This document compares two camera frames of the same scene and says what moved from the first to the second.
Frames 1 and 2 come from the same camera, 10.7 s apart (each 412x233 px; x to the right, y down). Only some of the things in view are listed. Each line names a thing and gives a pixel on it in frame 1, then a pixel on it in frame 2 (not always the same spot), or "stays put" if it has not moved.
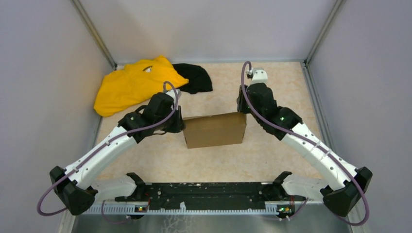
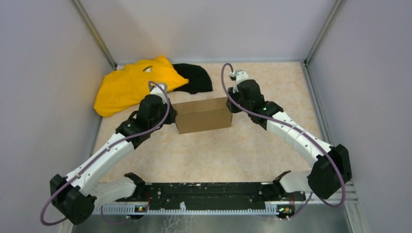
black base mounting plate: (214, 196) stays put
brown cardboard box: (216, 130) -> (202, 115)
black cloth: (199, 80) stays put
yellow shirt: (123, 88) stays put
